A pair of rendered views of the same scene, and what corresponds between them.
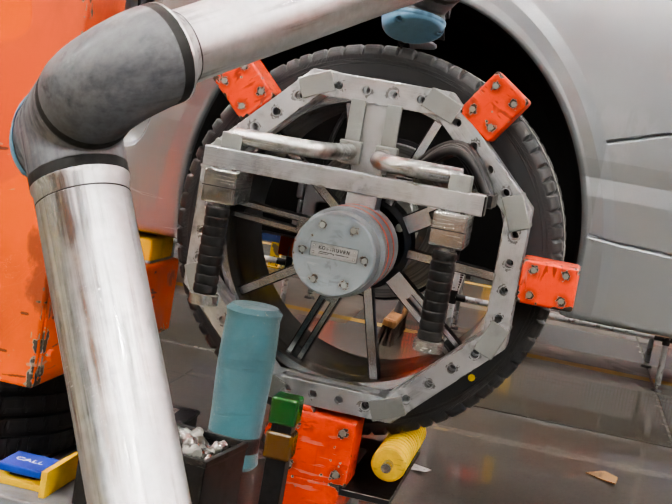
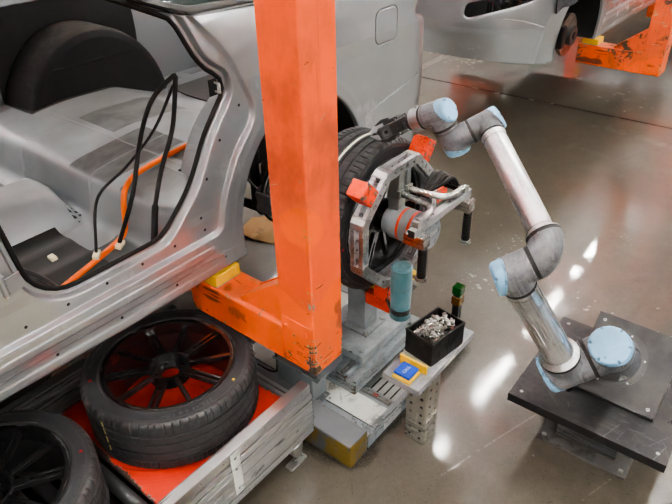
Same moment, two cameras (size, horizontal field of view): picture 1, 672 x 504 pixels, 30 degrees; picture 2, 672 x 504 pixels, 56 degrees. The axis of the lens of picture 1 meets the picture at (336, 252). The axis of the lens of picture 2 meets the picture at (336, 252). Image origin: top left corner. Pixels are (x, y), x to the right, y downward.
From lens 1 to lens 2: 2.62 m
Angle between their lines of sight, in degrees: 62
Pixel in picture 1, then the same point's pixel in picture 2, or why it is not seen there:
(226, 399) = (407, 299)
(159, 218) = (240, 253)
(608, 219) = not seen: hidden behind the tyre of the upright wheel
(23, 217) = (331, 302)
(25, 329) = (338, 337)
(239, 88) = (369, 197)
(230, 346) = (407, 284)
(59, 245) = (540, 306)
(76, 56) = (556, 256)
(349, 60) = (376, 158)
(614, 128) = (366, 111)
